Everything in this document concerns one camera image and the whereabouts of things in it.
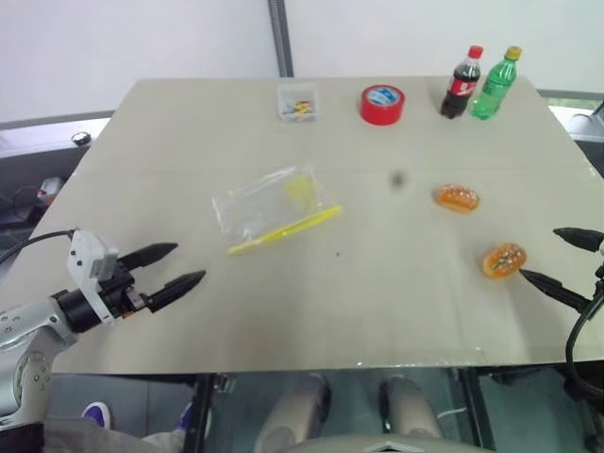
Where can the dark chair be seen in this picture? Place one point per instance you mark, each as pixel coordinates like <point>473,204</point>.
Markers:
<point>592,120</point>

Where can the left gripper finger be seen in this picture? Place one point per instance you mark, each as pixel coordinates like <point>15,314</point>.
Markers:
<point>179,287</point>
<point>151,253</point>

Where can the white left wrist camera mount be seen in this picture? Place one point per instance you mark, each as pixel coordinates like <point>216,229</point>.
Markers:
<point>84,252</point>

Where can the red white small device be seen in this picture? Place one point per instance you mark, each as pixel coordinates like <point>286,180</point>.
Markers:
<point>49,186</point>

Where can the red tape roll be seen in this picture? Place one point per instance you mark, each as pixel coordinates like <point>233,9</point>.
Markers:
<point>381,111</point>

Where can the green soda bottle yellow cap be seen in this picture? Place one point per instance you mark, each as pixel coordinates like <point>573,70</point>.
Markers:
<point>493,89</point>

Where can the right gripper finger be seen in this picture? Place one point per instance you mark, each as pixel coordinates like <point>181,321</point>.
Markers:
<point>552,285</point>
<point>578,237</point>

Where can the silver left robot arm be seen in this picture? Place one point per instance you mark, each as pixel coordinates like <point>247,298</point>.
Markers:
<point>28,313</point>

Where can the grey vertical wall post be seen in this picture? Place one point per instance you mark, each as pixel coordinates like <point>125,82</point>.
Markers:
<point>280,38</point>

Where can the black table leg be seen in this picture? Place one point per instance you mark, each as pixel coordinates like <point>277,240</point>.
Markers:
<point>479,410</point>
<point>197,415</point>

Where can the clear plastic box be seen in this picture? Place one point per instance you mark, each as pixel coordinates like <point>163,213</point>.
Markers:
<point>285,96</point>

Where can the purple white shoe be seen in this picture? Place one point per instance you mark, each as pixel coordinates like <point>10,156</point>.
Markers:
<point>185,417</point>
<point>97,414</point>

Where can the colourful small clips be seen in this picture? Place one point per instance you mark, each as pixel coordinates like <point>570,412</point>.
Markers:
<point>298,108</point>

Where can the grey trousers of person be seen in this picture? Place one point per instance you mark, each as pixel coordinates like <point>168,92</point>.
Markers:
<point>108,439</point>

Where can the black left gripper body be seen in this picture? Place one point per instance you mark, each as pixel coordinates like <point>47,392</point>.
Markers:
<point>118,295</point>

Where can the clear yellow-zip plastic bag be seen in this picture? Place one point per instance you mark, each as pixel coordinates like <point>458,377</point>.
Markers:
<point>269,207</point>

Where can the cola bottle red cap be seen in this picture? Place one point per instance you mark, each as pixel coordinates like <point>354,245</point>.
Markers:
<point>460,87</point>

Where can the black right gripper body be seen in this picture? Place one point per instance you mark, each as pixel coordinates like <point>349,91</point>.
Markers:
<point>600,278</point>

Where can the round black white knob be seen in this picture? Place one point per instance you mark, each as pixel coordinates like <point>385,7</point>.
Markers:
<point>81,138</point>

